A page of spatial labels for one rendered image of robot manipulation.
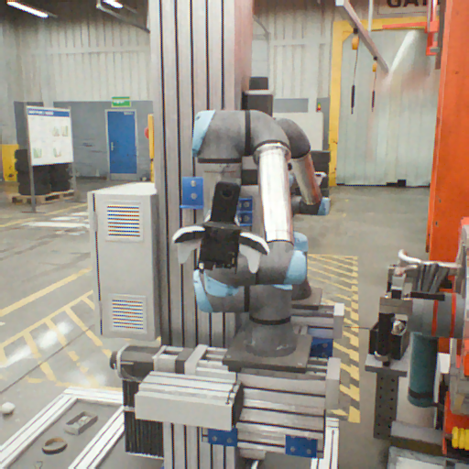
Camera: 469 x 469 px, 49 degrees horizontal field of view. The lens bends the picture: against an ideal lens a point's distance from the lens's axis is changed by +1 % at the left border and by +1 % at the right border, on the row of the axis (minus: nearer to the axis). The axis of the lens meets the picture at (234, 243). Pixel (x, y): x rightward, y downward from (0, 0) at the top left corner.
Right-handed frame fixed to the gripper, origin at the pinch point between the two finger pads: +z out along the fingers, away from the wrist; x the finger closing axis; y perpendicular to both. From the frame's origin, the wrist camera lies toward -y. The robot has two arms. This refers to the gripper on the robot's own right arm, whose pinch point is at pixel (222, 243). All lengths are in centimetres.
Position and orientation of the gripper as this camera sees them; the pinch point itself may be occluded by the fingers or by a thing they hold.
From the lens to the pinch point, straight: 79.9
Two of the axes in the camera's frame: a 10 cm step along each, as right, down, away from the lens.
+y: -1.4, 9.7, 2.1
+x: -9.9, -1.3, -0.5
